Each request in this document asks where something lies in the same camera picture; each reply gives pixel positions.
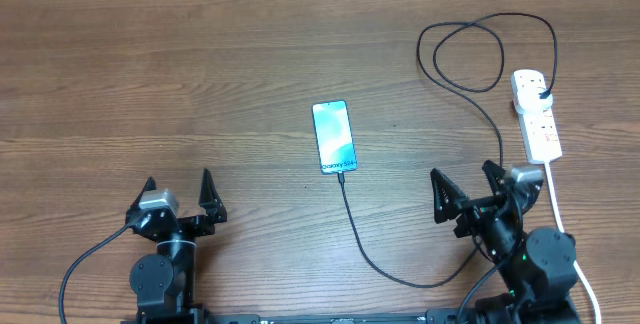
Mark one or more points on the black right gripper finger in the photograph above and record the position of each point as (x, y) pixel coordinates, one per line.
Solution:
(495, 177)
(449, 199)

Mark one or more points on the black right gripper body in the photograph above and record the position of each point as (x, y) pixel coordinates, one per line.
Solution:
(474, 221)

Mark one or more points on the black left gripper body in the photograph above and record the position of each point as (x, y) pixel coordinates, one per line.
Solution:
(193, 226)

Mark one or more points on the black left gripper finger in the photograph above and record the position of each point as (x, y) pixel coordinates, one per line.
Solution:
(149, 185)
(210, 200)

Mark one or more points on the Samsung Galaxy smartphone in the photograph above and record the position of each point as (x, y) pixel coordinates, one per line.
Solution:
(334, 137)

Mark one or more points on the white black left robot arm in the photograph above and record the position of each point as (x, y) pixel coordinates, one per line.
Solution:
(164, 281)

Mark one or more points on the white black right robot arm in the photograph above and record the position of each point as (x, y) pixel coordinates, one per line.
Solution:
(533, 272)

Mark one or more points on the white charger plug adapter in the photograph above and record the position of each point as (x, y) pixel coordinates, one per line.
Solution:
(532, 100)

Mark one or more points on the white power strip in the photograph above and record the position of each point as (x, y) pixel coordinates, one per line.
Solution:
(539, 131)

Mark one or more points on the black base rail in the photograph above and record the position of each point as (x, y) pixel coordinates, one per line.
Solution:
(350, 319)

